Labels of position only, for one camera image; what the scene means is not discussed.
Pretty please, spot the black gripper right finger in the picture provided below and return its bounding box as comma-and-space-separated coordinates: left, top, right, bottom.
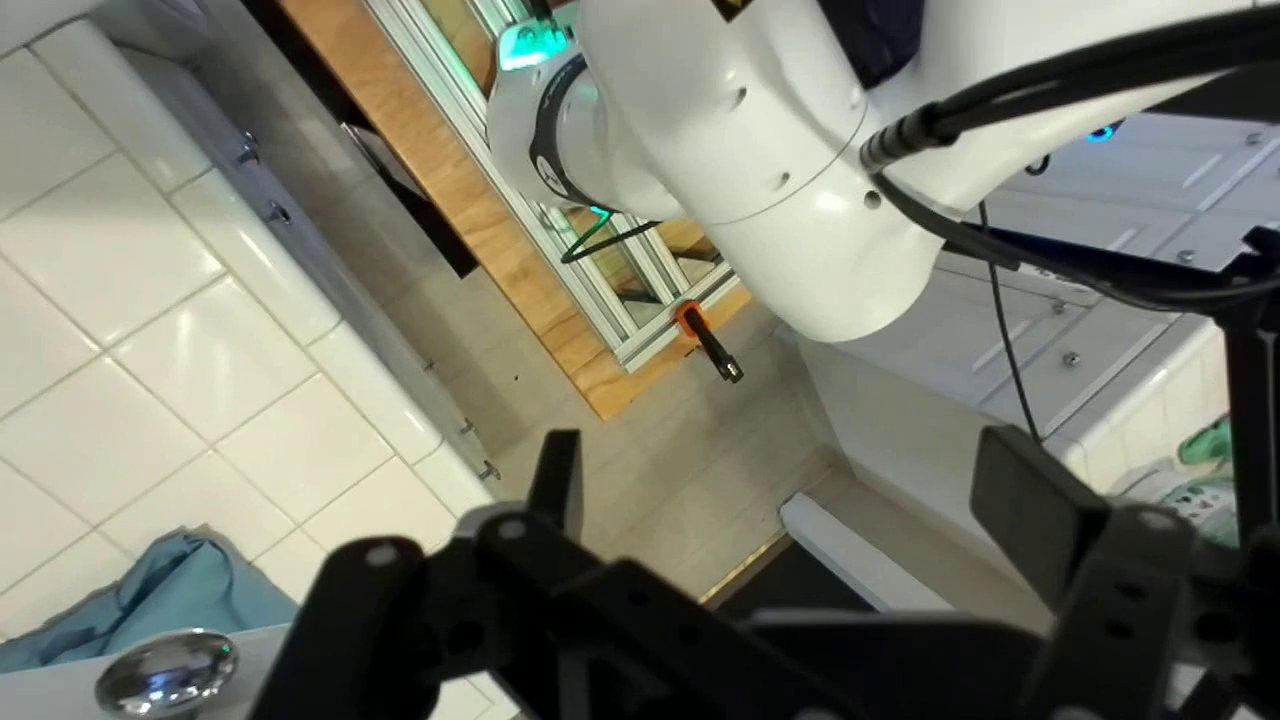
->
968, 423, 1280, 720

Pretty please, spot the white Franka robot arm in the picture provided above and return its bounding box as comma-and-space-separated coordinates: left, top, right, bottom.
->
251, 0, 1280, 720

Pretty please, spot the blue cloth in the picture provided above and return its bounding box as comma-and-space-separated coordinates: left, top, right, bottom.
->
0, 530, 297, 672

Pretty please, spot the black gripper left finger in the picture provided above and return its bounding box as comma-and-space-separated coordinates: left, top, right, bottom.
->
246, 427, 855, 720

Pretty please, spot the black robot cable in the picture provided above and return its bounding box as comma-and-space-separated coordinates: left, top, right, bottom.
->
850, 6, 1280, 444

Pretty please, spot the black orange tool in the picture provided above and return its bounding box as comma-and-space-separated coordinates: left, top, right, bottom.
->
672, 306, 744, 385

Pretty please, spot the chrome cabinet knob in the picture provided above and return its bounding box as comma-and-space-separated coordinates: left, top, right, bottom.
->
93, 630, 239, 720

